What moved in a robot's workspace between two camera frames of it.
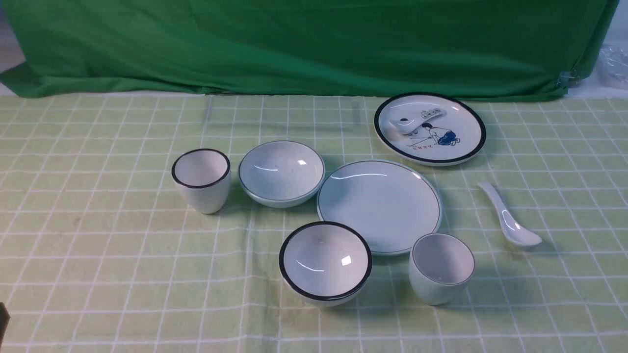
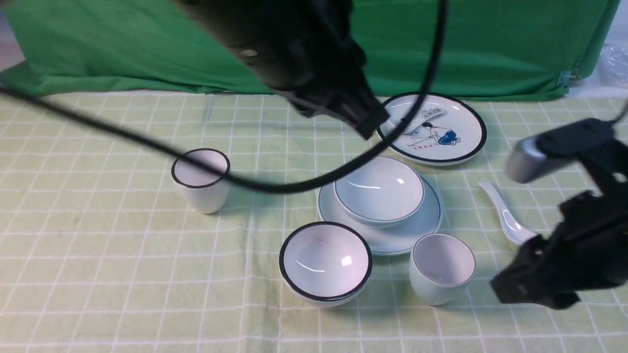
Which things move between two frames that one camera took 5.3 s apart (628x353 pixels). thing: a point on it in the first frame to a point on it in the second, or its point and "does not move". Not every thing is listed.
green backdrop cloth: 498,50 does not move
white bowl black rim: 325,264 does not move
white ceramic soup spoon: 515,230 does not move
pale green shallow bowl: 279,173 to 381,191
